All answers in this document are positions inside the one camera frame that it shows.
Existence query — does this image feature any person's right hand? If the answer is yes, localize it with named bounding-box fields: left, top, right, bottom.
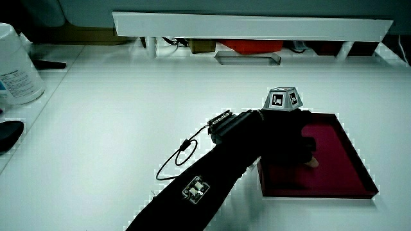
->
left=259, top=86, right=320, bottom=169

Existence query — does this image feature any dark red square plate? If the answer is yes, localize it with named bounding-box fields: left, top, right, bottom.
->
left=256, top=112, right=380, bottom=200

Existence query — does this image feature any person's right forearm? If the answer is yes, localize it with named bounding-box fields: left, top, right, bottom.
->
left=125, top=109, right=266, bottom=231

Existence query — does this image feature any clear rectangular tray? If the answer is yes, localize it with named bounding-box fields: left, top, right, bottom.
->
left=214, top=50, right=283, bottom=67

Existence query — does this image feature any red flat object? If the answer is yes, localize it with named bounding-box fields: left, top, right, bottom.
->
left=218, top=39, right=284, bottom=55

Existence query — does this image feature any white raised shelf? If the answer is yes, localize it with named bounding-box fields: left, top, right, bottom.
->
left=112, top=11, right=394, bottom=62

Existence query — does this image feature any small brown box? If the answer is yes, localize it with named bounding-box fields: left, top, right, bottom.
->
left=188, top=38, right=217, bottom=55

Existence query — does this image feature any brown cardboard box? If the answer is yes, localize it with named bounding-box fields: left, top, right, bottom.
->
left=48, top=21, right=130, bottom=46

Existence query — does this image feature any black flat stand base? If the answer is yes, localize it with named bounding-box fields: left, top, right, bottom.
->
left=31, top=59, right=67, bottom=71

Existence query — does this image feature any white labelled plastic tub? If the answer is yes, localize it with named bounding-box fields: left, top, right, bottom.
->
left=0, top=22, right=47, bottom=107

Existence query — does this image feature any black rounded object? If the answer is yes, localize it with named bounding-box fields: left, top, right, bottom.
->
left=0, top=120, right=25, bottom=153

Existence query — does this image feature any thin black looped cable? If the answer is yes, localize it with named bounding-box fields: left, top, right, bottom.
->
left=155, top=123, right=211, bottom=182

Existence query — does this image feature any white cable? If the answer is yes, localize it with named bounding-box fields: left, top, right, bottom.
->
left=397, top=34, right=411, bottom=67

